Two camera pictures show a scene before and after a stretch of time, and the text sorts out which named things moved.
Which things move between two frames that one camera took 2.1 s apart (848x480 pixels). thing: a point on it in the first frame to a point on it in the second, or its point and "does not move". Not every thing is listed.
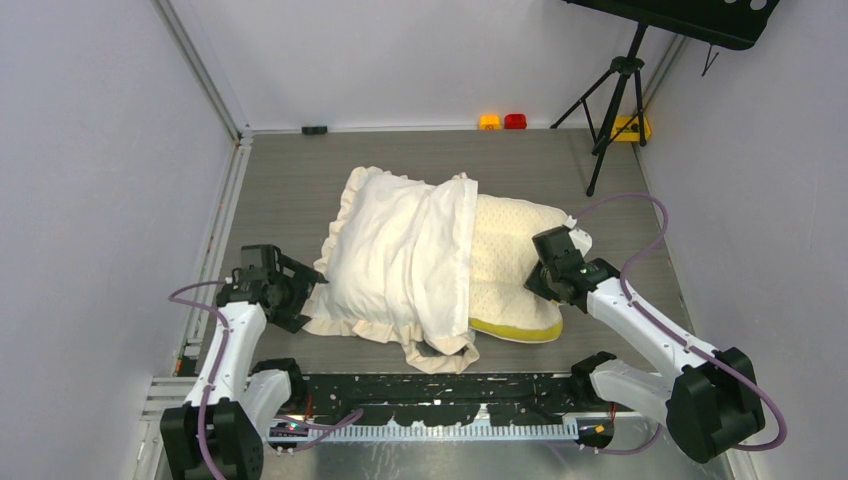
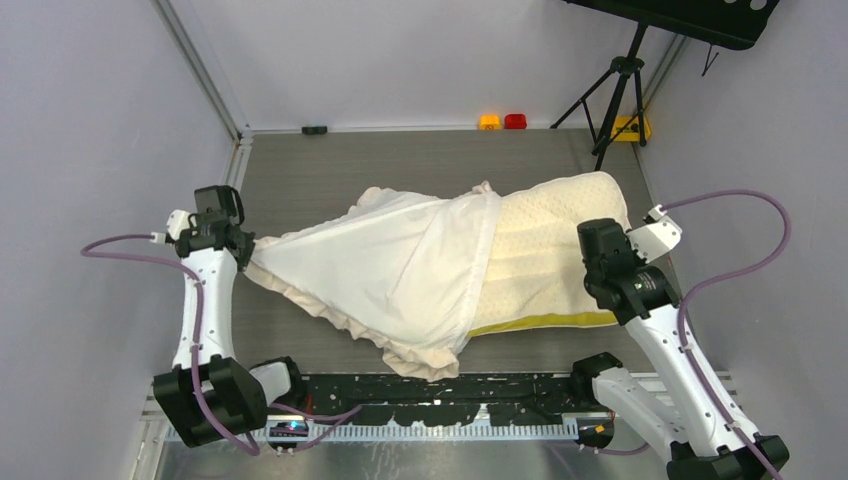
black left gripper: x=302 y=283 to x=246 y=252
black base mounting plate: x=440 y=399 does not move
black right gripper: x=535 y=283 to x=639 y=258
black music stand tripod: x=735 y=23 does not move
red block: x=515 y=121 does not move
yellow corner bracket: x=631 y=129 does not move
